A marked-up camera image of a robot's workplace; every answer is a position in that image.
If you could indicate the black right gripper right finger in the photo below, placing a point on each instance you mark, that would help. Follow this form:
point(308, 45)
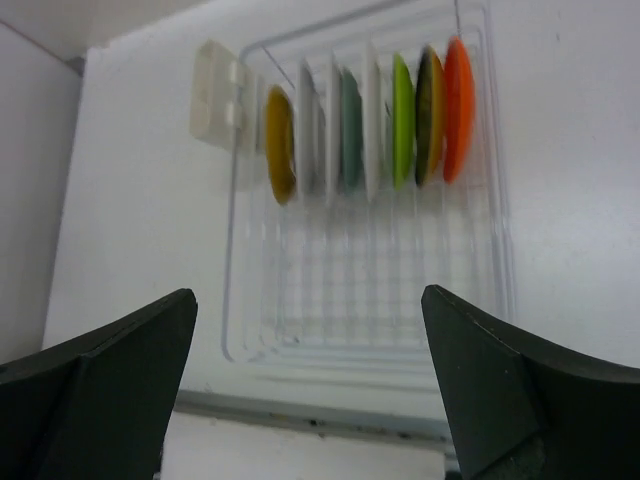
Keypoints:
point(521, 407)

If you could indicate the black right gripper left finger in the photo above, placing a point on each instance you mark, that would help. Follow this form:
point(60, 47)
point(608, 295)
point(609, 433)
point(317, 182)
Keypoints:
point(98, 406)

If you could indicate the dark olive patterned plate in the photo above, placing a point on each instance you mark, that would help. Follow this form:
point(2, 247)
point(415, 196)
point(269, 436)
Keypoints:
point(429, 115)

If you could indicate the yellow patterned plate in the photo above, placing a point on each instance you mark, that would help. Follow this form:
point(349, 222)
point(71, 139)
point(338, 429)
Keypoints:
point(279, 143)

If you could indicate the lime green plate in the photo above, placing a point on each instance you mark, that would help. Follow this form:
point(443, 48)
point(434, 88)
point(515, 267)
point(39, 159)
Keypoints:
point(403, 121)

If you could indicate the blue floral teal plate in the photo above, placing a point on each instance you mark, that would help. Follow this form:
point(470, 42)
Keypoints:
point(351, 136)

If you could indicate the white plate orange sunburst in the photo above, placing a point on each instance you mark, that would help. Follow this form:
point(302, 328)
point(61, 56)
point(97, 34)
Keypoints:
point(372, 114)

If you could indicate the cream plastic cutlery holder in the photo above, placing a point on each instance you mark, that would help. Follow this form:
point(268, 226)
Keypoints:
point(215, 112)

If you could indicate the white wire dish rack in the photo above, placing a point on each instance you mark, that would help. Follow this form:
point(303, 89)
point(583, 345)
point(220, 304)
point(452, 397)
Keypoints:
point(331, 292)

